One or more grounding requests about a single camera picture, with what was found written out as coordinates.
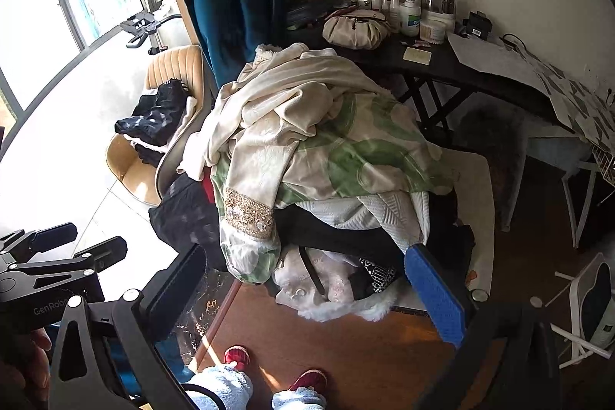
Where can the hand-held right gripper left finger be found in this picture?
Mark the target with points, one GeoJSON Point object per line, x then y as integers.
{"type": "Point", "coordinates": [175, 290]}

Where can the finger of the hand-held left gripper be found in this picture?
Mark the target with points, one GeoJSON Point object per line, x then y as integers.
{"type": "Point", "coordinates": [103, 254]}
{"type": "Point", "coordinates": [53, 237]}

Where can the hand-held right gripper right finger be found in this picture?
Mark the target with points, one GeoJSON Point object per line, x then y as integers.
{"type": "Point", "coordinates": [432, 294]}

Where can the black clothes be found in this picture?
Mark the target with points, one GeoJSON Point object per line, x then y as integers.
{"type": "Point", "coordinates": [153, 112]}

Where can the person's left hand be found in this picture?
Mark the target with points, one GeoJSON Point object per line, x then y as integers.
{"type": "Point", "coordinates": [33, 357]}

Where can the dark marbled panel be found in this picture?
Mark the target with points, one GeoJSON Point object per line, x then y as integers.
{"type": "Point", "coordinates": [206, 309]}

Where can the small round tin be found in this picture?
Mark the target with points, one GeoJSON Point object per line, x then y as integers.
{"type": "Point", "coordinates": [478, 294]}

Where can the black white patterned cloth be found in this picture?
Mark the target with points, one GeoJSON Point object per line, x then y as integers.
{"type": "Point", "coordinates": [379, 273]}

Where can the dark coat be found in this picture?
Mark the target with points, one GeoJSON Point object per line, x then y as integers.
{"type": "Point", "coordinates": [187, 218]}

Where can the red slipper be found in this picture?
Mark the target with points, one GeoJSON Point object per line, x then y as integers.
{"type": "Point", "coordinates": [307, 381]}
{"type": "Point", "coordinates": [236, 357]}

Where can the white quilted cloth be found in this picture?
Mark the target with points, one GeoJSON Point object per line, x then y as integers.
{"type": "Point", "coordinates": [384, 208]}

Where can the person's left leg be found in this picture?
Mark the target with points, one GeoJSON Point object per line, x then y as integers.
{"type": "Point", "coordinates": [221, 386]}

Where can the person's leg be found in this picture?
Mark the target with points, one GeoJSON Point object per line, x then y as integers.
{"type": "Point", "coordinates": [221, 386]}
{"type": "Point", "coordinates": [298, 400]}

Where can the red cloth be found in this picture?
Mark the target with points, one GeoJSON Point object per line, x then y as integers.
{"type": "Point", "coordinates": [206, 186]}

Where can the black garment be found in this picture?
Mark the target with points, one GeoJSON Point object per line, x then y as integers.
{"type": "Point", "coordinates": [336, 232]}

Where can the pink white fluffy garment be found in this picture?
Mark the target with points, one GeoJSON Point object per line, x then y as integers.
{"type": "Point", "coordinates": [312, 290]}

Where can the green white patterned garment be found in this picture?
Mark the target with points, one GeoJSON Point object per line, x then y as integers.
{"type": "Point", "coordinates": [355, 150]}

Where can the person's right leg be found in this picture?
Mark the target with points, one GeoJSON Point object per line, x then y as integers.
{"type": "Point", "coordinates": [298, 400]}

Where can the grey stool with white legs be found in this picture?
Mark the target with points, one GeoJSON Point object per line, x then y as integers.
{"type": "Point", "coordinates": [557, 150]}

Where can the tan padded chair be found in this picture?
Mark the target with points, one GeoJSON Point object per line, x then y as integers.
{"type": "Point", "coordinates": [168, 64]}

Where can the large window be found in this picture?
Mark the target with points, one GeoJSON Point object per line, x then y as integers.
{"type": "Point", "coordinates": [29, 30]}

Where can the black folding table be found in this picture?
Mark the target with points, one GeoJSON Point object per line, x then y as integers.
{"type": "Point", "coordinates": [461, 69]}

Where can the beige note pad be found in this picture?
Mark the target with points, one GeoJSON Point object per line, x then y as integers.
{"type": "Point", "coordinates": [418, 54]}

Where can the geometric printed tablecloth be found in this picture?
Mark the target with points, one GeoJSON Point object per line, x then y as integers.
{"type": "Point", "coordinates": [495, 59]}

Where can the white cotton swab box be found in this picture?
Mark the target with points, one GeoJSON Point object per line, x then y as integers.
{"type": "Point", "coordinates": [437, 28]}

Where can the small black box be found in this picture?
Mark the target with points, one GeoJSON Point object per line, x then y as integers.
{"type": "Point", "coordinates": [478, 25]}

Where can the beige makeup bag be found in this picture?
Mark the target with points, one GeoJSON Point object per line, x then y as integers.
{"type": "Point", "coordinates": [355, 30]}

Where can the white green-label bottle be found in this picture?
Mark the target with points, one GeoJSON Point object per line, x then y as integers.
{"type": "Point", "coordinates": [411, 13]}

